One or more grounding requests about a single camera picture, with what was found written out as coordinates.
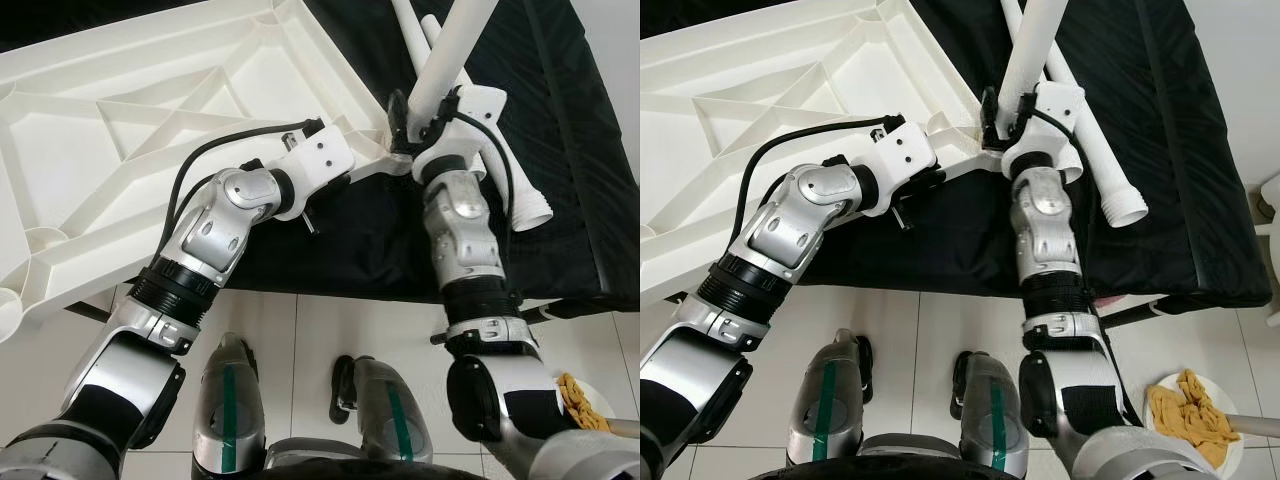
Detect silver robot leg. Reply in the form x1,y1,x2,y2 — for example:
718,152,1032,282
190,335,266,476
330,355,433,466
785,330,873,466
950,352,1029,476

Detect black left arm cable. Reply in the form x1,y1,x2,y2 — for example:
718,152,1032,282
735,113,891,251
165,118,326,251

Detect silver left robot leg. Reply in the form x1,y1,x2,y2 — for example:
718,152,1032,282
785,330,873,466
190,335,266,476

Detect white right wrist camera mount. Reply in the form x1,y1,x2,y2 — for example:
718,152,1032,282
412,85,508,186
1000,82,1086,183

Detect black cloth table cover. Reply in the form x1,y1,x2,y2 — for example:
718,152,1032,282
640,0,1273,309
0,0,641,306

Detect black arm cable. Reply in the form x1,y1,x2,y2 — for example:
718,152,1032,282
1025,108,1141,421
445,108,516,216
165,118,326,251
735,113,891,251

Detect black robot waist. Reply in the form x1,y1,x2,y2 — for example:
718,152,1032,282
750,460,1081,480
260,455,501,480

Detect white plastic chair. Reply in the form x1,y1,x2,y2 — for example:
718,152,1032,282
1255,175,1280,329

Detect white round plate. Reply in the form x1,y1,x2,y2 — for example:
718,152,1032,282
1145,372,1246,476
575,380,613,436

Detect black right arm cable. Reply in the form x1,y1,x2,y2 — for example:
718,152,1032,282
445,108,516,216
1025,108,1141,421

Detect white plastic children table top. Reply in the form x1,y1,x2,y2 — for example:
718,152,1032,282
0,0,396,346
640,0,991,306

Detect silver right robot leg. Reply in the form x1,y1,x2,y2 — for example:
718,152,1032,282
330,355,433,466
950,352,1029,476

